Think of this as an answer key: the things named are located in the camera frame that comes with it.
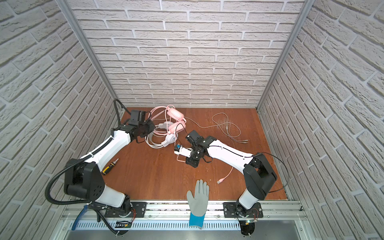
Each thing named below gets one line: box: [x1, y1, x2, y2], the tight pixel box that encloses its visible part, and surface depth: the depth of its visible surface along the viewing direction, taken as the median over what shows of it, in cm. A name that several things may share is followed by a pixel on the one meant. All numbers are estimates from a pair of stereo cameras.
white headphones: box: [145, 121, 177, 149], surface depth 96 cm
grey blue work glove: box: [186, 179, 210, 230], surface depth 77 cm
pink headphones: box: [149, 104, 187, 135], surface depth 83 cm
